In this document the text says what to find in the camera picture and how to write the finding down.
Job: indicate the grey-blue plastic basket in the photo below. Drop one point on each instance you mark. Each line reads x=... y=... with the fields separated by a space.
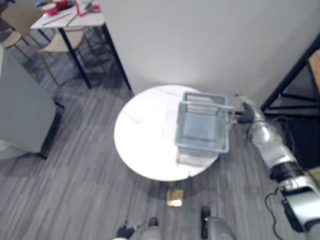
x=200 y=125

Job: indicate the tan chair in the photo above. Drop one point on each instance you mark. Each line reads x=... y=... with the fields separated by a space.
x=62 y=43
x=17 y=21

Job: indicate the thin wooden stick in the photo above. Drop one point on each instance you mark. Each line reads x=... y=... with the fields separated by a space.
x=56 y=18

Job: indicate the gold table base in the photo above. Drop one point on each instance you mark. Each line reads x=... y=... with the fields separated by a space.
x=175 y=197

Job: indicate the right dark robot foot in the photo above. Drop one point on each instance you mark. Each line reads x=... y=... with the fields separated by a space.
x=205 y=211

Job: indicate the black metal rack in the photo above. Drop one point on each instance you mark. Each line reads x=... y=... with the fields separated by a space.
x=287 y=82

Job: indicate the right silver robot leg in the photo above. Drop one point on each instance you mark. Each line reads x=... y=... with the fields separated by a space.
x=217 y=228

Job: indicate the dark robot foot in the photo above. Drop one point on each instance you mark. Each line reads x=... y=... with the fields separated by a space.
x=153 y=221
x=205 y=211

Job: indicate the left silver robot leg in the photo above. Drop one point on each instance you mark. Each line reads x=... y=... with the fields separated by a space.
x=150 y=233

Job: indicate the red bowl white rim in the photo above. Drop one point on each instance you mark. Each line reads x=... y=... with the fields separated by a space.
x=50 y=9

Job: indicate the left dark robot foot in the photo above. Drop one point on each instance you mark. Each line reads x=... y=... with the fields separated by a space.
x=153 y=221

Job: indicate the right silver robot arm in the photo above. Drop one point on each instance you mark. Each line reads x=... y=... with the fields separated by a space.
x=277 y=150

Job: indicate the round white marble table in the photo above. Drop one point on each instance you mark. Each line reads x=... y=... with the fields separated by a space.
x=147 y=135

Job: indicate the wooden rack board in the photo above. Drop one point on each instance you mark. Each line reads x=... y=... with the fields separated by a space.
x=315 y=70

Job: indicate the square white table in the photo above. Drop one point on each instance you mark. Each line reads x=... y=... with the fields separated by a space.
x=75 y=21

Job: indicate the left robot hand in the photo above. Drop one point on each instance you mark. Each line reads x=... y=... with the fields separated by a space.
x=126 y=231

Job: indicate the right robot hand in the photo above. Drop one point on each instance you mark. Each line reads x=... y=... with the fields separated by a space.
x=247 y=116

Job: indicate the silver robot leg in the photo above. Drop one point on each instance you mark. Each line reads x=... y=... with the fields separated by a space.
x=150 y=233
x=217 y=228

